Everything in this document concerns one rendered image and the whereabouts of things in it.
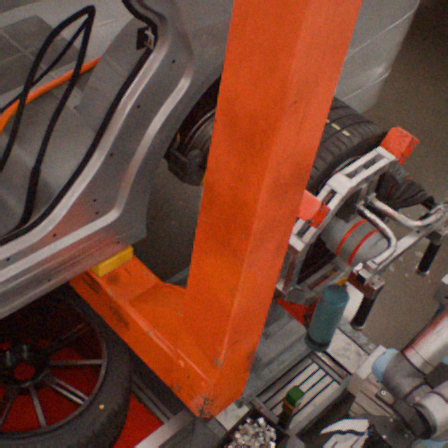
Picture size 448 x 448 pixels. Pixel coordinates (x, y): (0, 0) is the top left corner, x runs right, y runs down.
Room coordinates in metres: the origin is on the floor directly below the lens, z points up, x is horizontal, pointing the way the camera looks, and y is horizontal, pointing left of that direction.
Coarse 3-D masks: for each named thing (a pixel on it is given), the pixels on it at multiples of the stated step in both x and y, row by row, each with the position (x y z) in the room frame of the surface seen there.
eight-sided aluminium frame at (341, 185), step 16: (368, 160) 1.67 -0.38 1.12; (384, 160) 1.68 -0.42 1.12; (336, 176) 1.57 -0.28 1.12; (352, 176) 1.62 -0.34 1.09; (368, 176) 1.60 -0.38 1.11; (400, 176) 1.78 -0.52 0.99; (320, 192) 1.53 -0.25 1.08; (336, 192) 1.53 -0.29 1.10; (352, 192) 1.54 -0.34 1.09; (384, 192) 1.83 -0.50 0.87; (336, 208) 1.50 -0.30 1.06; (304, 224) 1.47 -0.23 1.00; (320, 224) 1.46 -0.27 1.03; (304, 240) 1.43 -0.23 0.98; (288, 256) 1.45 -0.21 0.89; (304, 256) 1.43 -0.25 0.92; (336, 256) 1.74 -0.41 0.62; (288, 272) 1.41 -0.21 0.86; (320, 272) 1.65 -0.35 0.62; (336, 272) 1.67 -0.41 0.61; (288, 288) 1.41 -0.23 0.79; (304, 288) 1.57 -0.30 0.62; (320, 288) 1.58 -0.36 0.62; (304, 304) 1.51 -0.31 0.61
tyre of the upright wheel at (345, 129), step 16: (336, 112) 1.79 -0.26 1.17; (352, 112) 1.84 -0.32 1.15; (336, 128) 1.71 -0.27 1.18; (352, 128) 1.72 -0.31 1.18; (368, 128) 1.75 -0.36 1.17; (320, 144) 1.64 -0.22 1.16; (336, 144) 1.64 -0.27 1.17; (352, 144) 1.66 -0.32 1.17; (368, 144) 1.73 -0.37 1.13; (320, 160) 1.58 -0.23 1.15; (336, 160) 1.61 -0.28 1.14; (320, 176) 1.56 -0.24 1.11; (384, 176) 1.89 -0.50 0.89; (368, 208) 1.87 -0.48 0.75
